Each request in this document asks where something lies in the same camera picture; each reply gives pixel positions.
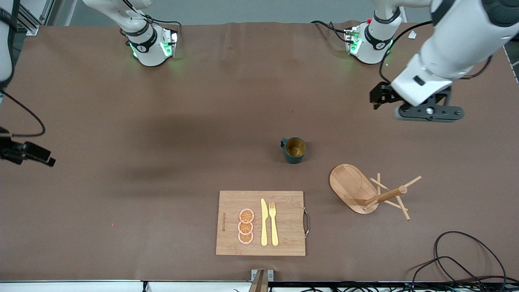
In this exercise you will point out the bamboo cutting board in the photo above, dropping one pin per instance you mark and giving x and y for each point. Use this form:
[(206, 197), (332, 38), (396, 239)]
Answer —
[(290, 227)]

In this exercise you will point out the brown table cover sheet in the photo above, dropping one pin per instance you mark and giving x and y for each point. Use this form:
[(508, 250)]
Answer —
[(121, 162)]

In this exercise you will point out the metal bracket with wooden post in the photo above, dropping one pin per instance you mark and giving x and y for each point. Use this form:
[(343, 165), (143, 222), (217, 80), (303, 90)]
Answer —
[(261, 282)]

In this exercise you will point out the aluminium frame profile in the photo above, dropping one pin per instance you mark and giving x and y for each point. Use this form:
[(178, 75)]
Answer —
[(32, 27)]

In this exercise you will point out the orange slice toy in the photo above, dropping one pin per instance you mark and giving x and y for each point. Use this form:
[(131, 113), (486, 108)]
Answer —
[(246, 215)]

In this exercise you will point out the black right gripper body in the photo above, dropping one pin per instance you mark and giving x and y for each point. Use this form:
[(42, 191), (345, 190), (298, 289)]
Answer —
[(16, 151)]

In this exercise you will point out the yellow plastic knife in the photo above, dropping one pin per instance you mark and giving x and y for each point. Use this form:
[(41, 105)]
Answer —
[(264, 227)]

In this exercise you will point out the yellow plastic fork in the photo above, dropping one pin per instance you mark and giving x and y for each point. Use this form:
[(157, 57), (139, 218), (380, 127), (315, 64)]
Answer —
[(274, 235)]

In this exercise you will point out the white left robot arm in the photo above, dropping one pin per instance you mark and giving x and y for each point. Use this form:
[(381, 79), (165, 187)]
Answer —
[(454, 48)]

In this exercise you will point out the white panel with silver edge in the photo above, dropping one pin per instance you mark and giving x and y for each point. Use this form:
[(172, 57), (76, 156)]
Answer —
[(61, 287)]

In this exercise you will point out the small white paper scrap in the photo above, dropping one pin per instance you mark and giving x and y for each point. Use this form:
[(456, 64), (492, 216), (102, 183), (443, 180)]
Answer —
[(412, 35)]

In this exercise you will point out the plain white panel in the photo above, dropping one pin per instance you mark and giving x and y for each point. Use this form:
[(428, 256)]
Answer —
[(194, 287)]

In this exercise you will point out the teal cup with yellow inside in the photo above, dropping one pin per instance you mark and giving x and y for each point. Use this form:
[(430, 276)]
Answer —
[(295, 148)]

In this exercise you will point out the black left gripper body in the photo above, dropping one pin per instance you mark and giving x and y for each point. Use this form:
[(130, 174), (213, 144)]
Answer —
[(382, 93)]

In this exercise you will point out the wooden mug rack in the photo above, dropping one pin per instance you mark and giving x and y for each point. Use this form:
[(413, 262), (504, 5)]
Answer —
[(350, 184)]

